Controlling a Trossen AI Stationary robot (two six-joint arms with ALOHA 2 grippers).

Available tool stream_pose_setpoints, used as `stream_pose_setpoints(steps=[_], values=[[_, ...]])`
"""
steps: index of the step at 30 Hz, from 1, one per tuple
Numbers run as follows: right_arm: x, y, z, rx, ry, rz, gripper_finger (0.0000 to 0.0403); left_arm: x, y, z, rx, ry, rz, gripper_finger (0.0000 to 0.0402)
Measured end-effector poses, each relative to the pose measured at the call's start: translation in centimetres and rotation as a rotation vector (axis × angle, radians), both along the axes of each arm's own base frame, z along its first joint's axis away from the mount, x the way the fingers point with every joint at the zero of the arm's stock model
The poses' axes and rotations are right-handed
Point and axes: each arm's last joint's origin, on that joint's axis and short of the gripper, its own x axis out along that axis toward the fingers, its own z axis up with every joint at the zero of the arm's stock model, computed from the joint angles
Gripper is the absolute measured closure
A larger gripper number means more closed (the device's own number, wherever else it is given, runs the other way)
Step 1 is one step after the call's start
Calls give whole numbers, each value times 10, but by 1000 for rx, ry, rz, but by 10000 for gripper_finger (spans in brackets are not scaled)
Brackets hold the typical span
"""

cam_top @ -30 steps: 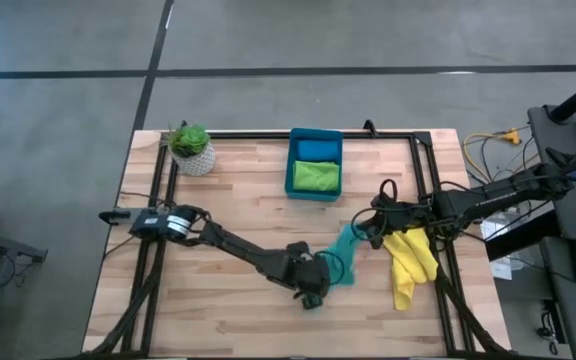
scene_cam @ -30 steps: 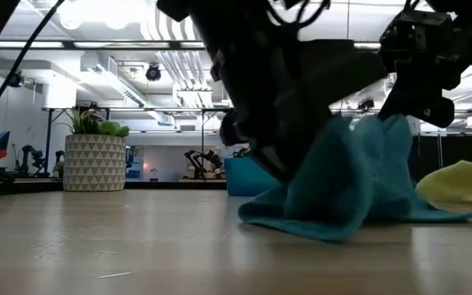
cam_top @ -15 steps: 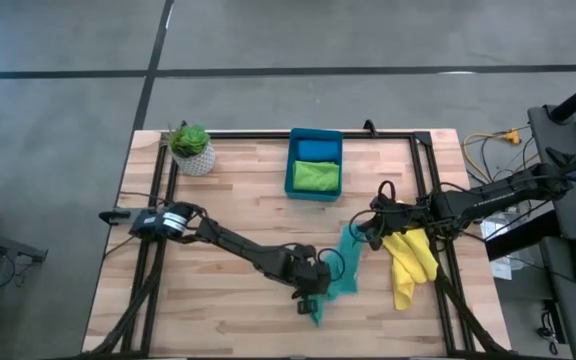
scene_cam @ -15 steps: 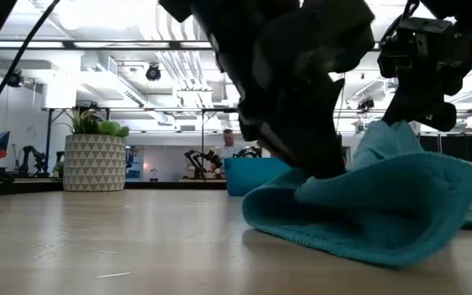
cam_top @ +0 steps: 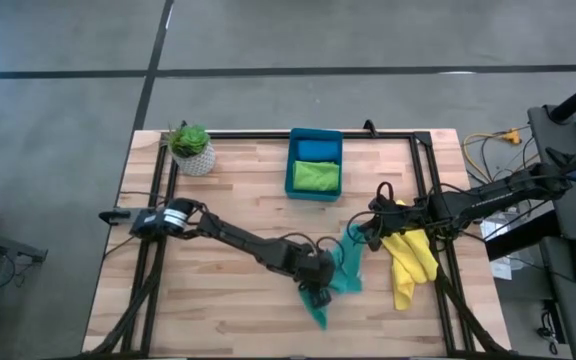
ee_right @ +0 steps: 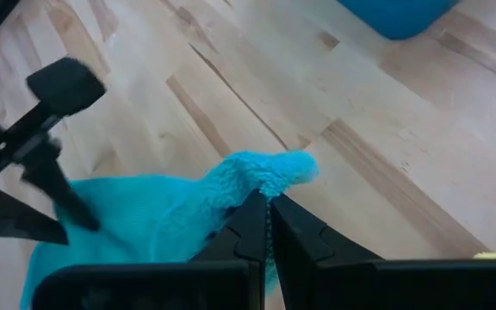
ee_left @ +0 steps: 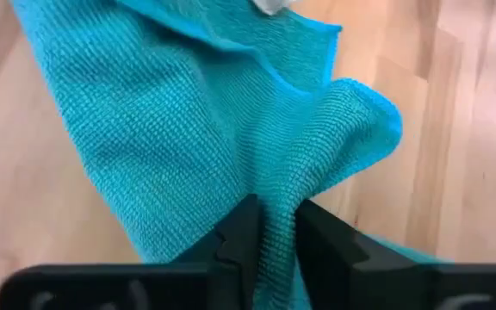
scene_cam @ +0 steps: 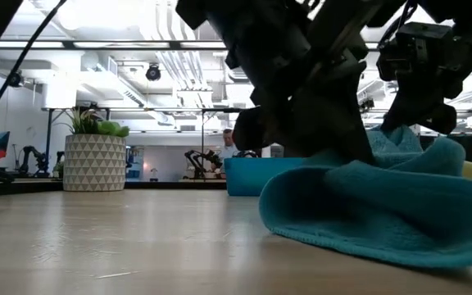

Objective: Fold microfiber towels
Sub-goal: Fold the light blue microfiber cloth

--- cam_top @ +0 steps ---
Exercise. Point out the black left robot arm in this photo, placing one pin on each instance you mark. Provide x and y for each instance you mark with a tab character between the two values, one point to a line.
248	245

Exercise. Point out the blue plastic bin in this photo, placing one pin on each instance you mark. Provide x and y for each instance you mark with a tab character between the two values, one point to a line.
288	165

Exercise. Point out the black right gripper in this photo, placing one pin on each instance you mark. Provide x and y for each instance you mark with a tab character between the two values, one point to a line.
385	220

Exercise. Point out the small black frame clamp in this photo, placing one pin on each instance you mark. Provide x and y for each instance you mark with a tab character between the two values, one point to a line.
369	127

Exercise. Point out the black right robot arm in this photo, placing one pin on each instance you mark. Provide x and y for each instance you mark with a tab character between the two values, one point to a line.
493	200

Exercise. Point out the yellow microfiber towel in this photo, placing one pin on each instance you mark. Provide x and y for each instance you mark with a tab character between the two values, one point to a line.
410	260

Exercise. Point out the green microfiber towel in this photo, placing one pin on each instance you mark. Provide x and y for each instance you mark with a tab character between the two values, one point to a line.
316	176

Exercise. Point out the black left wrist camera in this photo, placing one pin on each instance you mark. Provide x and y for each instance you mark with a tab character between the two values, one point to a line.
318	296

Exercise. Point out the blue microfiber towel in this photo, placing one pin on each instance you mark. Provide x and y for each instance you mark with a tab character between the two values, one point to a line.
318	150

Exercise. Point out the grey desk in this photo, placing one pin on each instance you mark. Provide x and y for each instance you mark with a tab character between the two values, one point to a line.
568	220

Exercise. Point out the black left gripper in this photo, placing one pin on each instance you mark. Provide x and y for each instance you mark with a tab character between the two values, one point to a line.
318	267

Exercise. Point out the triangle-patterned planter with plant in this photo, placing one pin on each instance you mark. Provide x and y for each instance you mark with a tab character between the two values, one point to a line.
193	150

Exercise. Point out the teal microfiber towel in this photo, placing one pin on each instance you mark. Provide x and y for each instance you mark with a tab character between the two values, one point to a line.
348	265

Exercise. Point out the white paper sheets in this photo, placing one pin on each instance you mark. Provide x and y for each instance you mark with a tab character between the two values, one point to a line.
500	270

